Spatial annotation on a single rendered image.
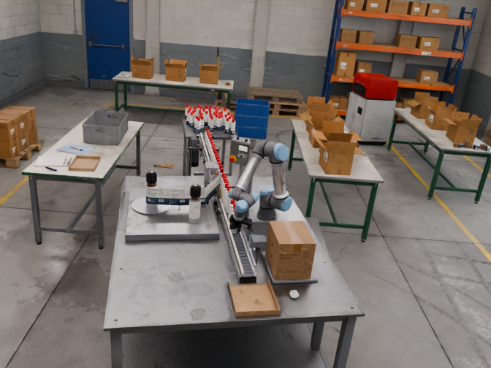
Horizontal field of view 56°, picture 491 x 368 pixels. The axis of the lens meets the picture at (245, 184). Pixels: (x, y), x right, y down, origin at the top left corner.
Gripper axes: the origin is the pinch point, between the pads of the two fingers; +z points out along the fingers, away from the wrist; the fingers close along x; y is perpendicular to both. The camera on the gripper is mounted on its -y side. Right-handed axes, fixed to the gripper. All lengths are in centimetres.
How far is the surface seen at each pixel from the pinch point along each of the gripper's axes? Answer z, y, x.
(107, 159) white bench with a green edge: 99, 105, -146
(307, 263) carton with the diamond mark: -28, -37, 41
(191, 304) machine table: -24, 38, 63
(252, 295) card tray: -22, 0, 58
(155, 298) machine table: -20, 58, 57
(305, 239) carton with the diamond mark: -38, -35, 29
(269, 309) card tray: -29, -8, 70
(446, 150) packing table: 134, -326, -199
